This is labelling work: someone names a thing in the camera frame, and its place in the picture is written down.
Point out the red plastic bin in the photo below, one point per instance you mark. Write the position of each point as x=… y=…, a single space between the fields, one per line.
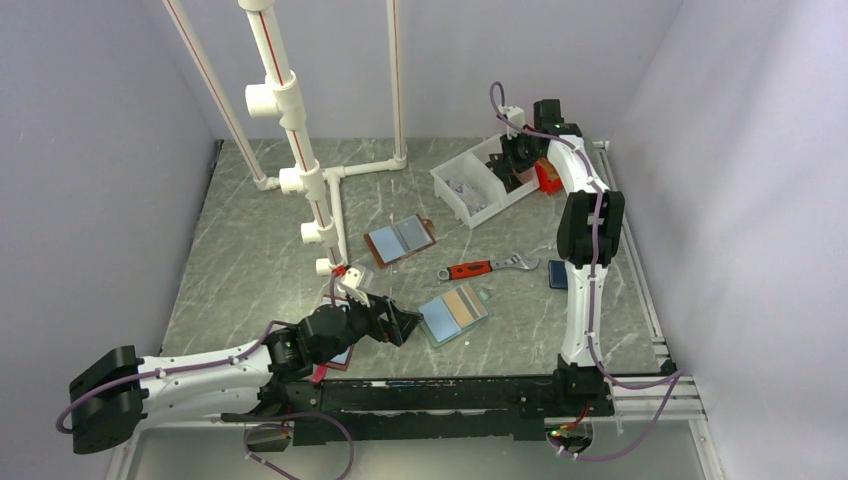
x=550 y=177

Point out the white pvc pipe frame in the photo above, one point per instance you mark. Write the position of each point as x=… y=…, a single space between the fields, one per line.
x=279 y=97

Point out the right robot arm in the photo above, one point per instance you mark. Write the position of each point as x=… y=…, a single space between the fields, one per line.
x=588 y=235

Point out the brown card holder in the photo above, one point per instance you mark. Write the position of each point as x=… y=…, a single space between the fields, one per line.
x=400 y=240

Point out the navy blue card holder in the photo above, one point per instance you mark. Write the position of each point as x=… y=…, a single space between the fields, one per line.
x=557 y=275

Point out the grey parts in bin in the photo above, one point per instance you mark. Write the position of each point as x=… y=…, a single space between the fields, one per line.
x=471 y=199

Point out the white divided bin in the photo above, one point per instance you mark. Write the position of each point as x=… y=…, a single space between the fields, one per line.
x=470 y=167

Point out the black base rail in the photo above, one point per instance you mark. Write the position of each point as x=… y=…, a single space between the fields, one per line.
x=520 y=407

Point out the red handled adjustable wrench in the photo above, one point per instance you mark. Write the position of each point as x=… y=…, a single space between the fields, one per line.
x=478 y=268

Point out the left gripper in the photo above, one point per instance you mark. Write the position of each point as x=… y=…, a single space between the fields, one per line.
x=399 y=323

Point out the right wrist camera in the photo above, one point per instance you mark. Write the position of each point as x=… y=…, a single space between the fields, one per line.
x=515 y=119

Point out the red card holder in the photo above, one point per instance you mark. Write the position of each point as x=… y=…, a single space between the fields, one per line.
x=341 y=361

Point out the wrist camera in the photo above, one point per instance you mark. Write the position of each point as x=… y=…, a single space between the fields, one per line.
x=515 y=119
x=351 y=282

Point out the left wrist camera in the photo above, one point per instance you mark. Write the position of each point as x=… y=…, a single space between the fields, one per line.
x=351 y=282

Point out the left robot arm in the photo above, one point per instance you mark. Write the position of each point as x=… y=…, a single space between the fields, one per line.
x=123 y=391

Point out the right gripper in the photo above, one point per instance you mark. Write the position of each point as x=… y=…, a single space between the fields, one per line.
x=510 y=165

